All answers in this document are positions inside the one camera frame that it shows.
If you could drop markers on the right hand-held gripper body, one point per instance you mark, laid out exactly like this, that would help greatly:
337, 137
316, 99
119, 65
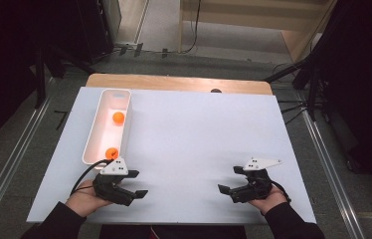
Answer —
252, 189

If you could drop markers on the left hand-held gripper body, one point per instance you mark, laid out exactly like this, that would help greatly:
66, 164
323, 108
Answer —
111, 191

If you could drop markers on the orange ball with dark mark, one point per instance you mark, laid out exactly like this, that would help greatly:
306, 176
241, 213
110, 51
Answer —
111, 153

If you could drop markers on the white plastic bin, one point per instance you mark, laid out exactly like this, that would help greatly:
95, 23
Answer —
106, 136

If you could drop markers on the plain orange ball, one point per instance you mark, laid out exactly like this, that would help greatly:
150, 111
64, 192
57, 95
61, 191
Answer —
118, 118

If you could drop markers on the person's right hand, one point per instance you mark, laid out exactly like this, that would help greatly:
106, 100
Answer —
268, 202

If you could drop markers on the person's left hand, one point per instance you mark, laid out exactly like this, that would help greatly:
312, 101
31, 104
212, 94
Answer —
83, 200

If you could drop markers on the white board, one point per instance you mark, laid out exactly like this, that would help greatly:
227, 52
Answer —
187, 139

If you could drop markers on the wooden table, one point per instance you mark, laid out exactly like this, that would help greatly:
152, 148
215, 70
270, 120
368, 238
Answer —
174, 81

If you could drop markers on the black stand legs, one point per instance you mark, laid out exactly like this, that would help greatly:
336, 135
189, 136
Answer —
311, 86

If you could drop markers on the black stand leg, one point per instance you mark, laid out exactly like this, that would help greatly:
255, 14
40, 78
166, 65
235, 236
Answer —
40, 79

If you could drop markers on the dark cabinet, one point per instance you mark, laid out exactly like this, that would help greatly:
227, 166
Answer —
97, 26

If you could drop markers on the light wooden furniture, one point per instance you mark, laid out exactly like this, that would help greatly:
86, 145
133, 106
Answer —
250, 16

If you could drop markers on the black curtain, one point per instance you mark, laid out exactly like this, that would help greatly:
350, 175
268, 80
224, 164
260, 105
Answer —
366, 83
5, 66

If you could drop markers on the aluminium floor rail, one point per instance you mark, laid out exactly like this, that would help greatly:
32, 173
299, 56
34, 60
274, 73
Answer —
331, 172
6, 166

